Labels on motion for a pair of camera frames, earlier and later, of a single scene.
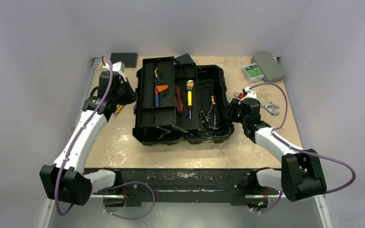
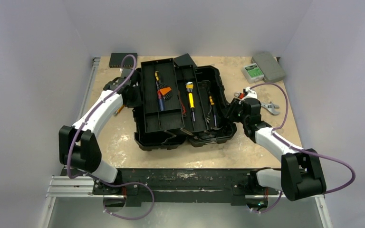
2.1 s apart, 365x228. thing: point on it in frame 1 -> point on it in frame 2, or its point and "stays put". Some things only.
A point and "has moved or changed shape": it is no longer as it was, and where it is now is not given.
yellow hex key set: x=189 y=84 stays put
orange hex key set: x=162 y=88 has moved or changed shape
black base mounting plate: x=236 y=185 stays put
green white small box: x=253 y=73 stays put
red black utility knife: x=179 y=103 has moved or changed shape
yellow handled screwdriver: x=189 y=102 has moved or changed shape
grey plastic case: x=269 y=66 stays put
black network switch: x=129 y=59 stays put
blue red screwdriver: x=157 y=97 has moved or changed shape
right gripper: x=233 y=108 stays put
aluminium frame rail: x=93 y=69 stays put
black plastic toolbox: x=183 y=101 stays put
